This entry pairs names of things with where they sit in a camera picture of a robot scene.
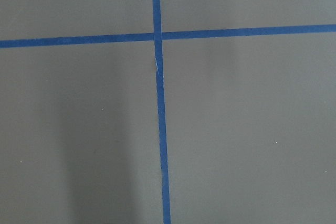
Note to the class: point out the blue tape center vertical line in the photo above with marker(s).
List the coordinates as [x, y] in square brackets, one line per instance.
[158, 47]

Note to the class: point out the blue tape near horizontal line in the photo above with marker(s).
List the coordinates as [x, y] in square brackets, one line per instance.
[171, 35]

